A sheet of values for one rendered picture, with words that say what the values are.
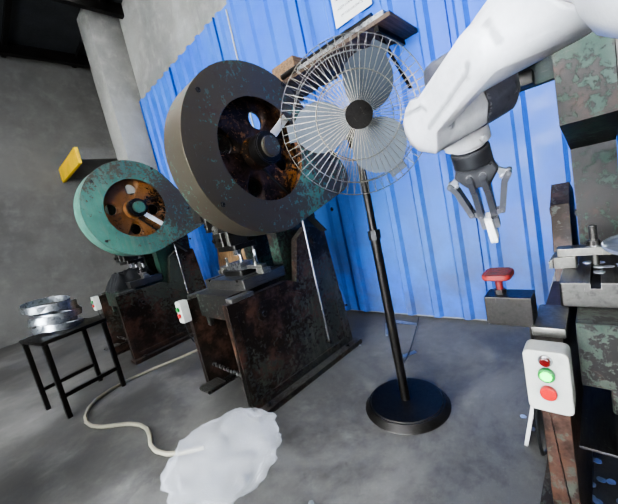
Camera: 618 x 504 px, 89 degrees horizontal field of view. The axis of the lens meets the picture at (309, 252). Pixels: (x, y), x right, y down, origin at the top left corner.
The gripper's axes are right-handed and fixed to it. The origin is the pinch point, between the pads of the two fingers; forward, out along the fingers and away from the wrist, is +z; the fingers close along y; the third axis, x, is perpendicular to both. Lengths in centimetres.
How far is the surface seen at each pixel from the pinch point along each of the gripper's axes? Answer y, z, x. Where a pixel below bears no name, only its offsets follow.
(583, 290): 14.4, 20.3, -0.4
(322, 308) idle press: -114, 68, 42
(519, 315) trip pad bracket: 2.6, 18.0, -10.6
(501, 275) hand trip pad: 0.6, 9.0, -6.8
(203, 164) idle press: -98, -42, 15
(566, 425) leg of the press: 8.1, 37.5, -23.9
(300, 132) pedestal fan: -61, -34, 35
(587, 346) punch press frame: 13.6, 25.2, -12.4
